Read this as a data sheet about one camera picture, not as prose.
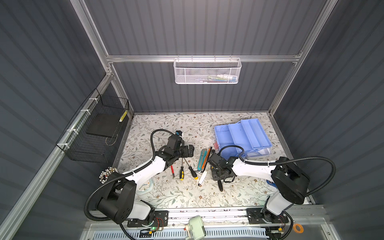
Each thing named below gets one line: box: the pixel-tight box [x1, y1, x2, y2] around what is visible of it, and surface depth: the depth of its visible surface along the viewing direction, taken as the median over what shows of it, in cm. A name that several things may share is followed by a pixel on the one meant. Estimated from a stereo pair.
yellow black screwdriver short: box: [179, 157, 185, 181], surface depth 89 cm
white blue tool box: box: [214, 118, 273, 160], surface depth 97 cm
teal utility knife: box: [197, 148, 208, 173], surface depth 98 cm
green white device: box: [185, 215, 207, 240], surface depth 69 cm
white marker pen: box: [198, 170, 208, 187], surface depth 88 cm
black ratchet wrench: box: [217, 179, 223, 192], surface depth 85 cm
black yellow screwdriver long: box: [183, 157, 199, 180], surface depth 89 cm
